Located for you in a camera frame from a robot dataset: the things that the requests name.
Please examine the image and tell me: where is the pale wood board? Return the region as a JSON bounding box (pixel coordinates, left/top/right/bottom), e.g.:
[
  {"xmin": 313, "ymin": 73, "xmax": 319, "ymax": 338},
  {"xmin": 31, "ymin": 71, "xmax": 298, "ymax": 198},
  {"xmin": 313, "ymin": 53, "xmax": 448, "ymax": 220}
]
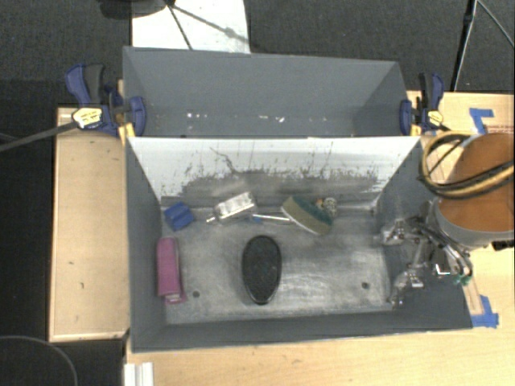
[{"xmin": 47, "ymin": 106, "xmax": 132, "ymax": 343}]

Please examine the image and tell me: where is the grey metal bin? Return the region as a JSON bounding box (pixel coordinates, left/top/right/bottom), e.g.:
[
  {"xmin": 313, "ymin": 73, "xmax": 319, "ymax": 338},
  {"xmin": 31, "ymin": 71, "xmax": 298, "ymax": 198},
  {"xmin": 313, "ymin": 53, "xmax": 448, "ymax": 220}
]
[{"xmin": 122, "ymin": 45, "xmax": 475, "ymax": 354}]

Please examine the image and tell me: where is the silver metal rod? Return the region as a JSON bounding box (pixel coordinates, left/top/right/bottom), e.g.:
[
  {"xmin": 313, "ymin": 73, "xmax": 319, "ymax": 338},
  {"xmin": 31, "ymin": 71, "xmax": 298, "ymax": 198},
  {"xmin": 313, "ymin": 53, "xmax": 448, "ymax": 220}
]
[{"xmin": 251, "ymin": 213, "xmax": 291, "ymax": 225}]

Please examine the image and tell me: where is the black oval brush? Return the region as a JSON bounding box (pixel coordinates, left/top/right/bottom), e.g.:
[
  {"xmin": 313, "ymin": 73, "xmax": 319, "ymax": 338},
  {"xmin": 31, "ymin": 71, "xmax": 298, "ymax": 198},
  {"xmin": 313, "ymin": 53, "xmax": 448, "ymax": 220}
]
[{"xmin": 241, "ymin": 234, "xmax": 283, "ymax": 306}]

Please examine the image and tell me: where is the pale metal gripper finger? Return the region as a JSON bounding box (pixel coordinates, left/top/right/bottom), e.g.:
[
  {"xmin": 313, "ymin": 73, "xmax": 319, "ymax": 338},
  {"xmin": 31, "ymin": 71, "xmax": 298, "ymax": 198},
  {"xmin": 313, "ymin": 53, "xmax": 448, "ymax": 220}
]
[
  {"xmin": 372, "ymin": 217, "xmax": 412, "ymax": 248},
  {"xmin": 387, "ymin": 261, "xmax": 426, "ymax": 309}
]

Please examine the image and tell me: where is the green and tan round sponge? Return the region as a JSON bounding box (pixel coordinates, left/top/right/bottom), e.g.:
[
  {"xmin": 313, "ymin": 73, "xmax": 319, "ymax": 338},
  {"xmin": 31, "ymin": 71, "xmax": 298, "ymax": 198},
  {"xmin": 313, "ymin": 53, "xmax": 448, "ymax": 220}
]
[{"xmin": 280, "ymin": 194, "xmax": 335, "ymax": 236}]

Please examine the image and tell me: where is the blue block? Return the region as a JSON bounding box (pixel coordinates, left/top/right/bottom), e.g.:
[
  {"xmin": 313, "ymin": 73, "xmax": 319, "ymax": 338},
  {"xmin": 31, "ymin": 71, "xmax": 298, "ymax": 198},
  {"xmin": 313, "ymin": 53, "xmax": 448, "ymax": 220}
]
[{"xmin": 163, "ymin": 201, "xmax": 195, "ymax": 232}]

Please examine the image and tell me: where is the pink stapler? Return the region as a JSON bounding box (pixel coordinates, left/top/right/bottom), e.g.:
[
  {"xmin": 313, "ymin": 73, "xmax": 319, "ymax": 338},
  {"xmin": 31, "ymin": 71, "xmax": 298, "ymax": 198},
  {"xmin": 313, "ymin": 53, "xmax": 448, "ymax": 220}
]
[{"xmin": 155, "ymin": 236, "xmax": 188, "ymax": 306}]

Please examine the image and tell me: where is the small white and orange toy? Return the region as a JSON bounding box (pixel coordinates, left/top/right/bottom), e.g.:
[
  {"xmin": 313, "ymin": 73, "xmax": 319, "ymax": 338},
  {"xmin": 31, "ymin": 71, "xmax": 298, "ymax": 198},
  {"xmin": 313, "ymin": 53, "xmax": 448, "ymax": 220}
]
[{"xmin": 316, "ymin": 197, "xmax": 340, "ymax": 217}]

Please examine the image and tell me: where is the black cylinder on white bracket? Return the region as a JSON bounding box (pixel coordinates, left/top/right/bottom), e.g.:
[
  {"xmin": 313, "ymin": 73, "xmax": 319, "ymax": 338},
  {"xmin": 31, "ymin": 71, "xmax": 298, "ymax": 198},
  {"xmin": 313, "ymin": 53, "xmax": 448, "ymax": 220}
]
[{"xmin": 489, "ymin": 237, "xmax": 515, "ymax": 253}]

